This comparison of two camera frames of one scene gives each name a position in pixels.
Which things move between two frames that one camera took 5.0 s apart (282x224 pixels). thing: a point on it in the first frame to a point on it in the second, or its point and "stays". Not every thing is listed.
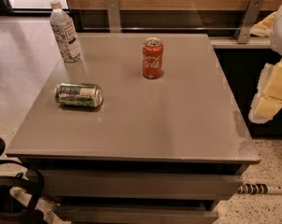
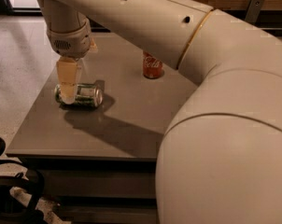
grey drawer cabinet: [142, 129] stays
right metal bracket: [249, 19] stays
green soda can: [78, 94] stays
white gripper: [281, 32] to [70, 44]
